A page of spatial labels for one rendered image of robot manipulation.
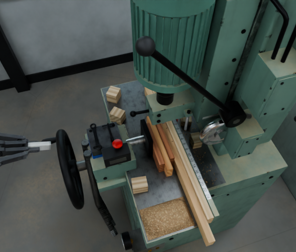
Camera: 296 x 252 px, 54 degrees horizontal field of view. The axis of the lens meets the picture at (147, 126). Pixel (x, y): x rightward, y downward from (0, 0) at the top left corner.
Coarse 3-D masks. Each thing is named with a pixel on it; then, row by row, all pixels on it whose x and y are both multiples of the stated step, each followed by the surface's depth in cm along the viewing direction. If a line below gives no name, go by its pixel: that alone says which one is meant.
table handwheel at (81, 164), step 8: (56, 136) 96; (64, 136) 97; (56, 144) 93; (64, 144) 93; (64, 152) 91; (72, 152) 114; (64, 160) 90; (72, 160) 102; (64, 168) 89; (72, 168) 100; (80, 168) 102; (64, 176) 89; (72, 176) 91; (72, 184) 90; (80, 184) 113; (72, 192) 90; (80, 192) 109; (72, 200) 92; (80, 200) 95; (80, 208) 99
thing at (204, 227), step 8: (176, 152) 92; (176, 160) 90; (176, 168) 91; (184, 168) 89; (184, 176) 87; (184, 184) 86; (184, 192) 89; (192, 192) 85; (192, 200) 83; (192, 208) 84; (200, 208) 82; (200, 216) 81; (200, 224) 80; (208, 224) 80; (208, 232) 78; (208, 240) 77
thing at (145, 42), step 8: (144, 40) 48; (152, 40) 49; (136, 48) 49; (144, 48) 48; (152, 48) 49; (144, 56) 50; (152, 56) 52; (160, 56) 52; (168, 64) 54; (176, 72) 57; (184, 72) 59; (184, 80) 60; (192, 80) 61; (200, 88) 64; (208, 96) 67; (216, 104) 71; (224, 104) 77; (232, 104) 76; (224, 112) 77; (232, 112) 75; (240, 112) 75; (224, 120) 77; (232, 120) 76; (240, 120) 77
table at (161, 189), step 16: (128, 96) 110; (144, 96) 110; (128, 112) 106; (128, 128) 102; (144, 160) 95; (128, 176) 92; (160, 176) 92; (176, 176) 92; (144, 192) 89; (160, 192) 89; (176, 192) 89; (144, 240) 85; (160, 240) 82
